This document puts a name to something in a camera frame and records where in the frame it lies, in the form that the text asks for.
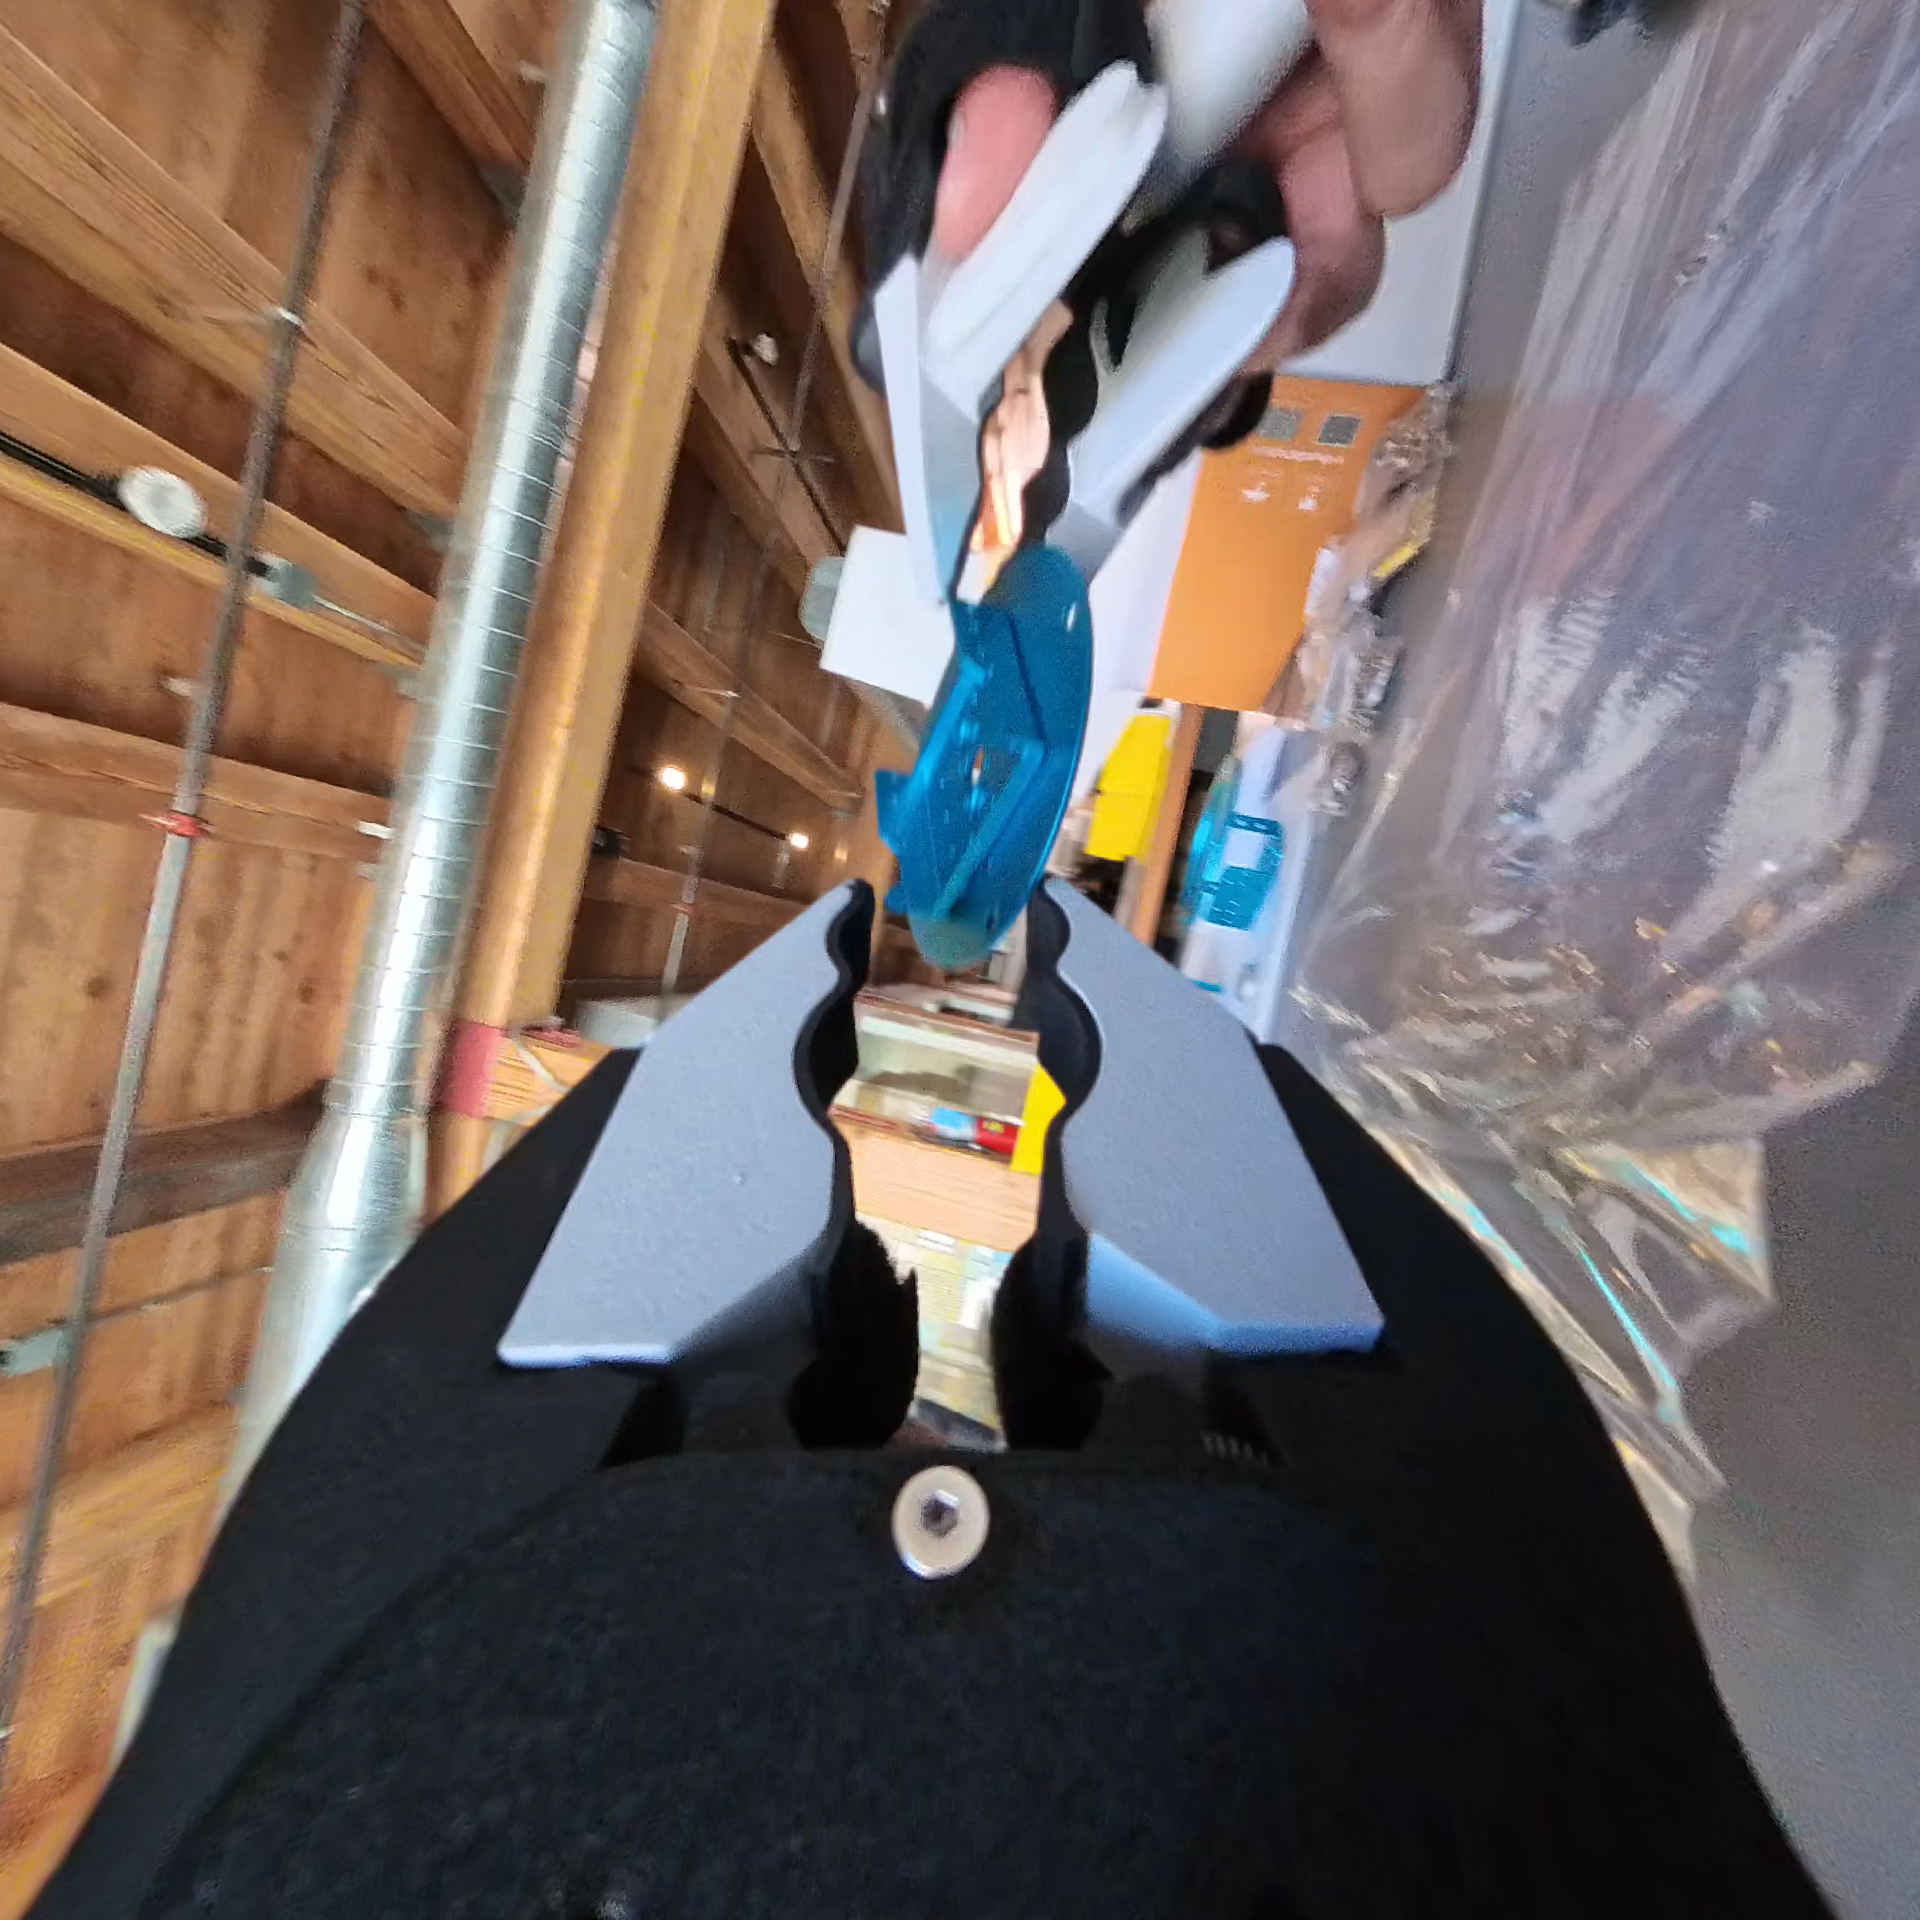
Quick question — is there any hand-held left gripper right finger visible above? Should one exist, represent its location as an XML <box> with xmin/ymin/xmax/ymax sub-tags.
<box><xmin>1023</xmin><ymin>879</ymin><xmax>1388</xmax><ymax>1361</ymax></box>

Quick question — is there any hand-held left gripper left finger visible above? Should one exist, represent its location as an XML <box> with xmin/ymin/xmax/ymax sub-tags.
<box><xmin>497</xmin><ymin>879</ymin><xmax>879</xmax><ymax>1374</ymax></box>

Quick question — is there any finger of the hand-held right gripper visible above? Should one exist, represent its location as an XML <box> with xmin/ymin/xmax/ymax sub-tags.
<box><xmin>870</xmin><ymin>259</ymin><xmax>999</xmax><ymax>606</ymax></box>
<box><xmin>1046</xmin><ymin>239</ymin><xmax>1300</xmax><ymax>584</ymax></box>

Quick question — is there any grey desk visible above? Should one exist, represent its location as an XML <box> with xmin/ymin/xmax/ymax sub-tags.
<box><xmin>1402</xmin><ymin>0</ymin><xmax>1920</xmax><ymax>1920</ymax></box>

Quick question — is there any person's right hand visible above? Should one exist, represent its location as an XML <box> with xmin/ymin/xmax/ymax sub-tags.
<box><xmin>934</xmin><ymin>0</ymin><xmax>1491</xmax><ymax>359</ymax></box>

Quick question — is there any orange and white cardboard box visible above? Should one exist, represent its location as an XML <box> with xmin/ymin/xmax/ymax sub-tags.
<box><xmin>815</xmin><ymin>375</ymin><xmax>1427</xmax><ymax>717</ymax></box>

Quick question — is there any white foam tray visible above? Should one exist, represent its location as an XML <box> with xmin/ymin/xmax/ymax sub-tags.
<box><xmin>1167</xmin><ymin>719</ymin><xmax>1327</xmax><ymax>1041</ymax></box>

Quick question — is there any pile of screw bags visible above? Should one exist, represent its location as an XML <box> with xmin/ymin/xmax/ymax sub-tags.
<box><xmin>1289</xmin><ymin>387</ymin><xmax>1460</xmax><ymax>819</ymax></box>

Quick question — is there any yellow plastic bin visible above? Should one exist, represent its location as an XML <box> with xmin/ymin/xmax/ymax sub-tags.
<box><xmin>1012</xmin><ymin>712</ymin><xmax>1177</xmax><ymax>1177</ymax></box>

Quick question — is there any clear plastic bag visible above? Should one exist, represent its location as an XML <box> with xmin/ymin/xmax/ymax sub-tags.
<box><xmin>1278</xmin><ymin>0</ymin><xmax>1920</xmax><ymax>1510</ymax></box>

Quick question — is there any blue multi-hole box bracket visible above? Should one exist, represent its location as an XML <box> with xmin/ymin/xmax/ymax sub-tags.
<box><xmin>1179</xmin><ymin>807</ymin><xmax>1289</xmax><ymax>936</ymax></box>

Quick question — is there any silver spiral air duct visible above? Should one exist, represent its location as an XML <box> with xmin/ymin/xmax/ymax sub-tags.
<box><xmin>223</xmin><ymin>0</ymin><xmax>665</xmax><ymax>1502</ymax></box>

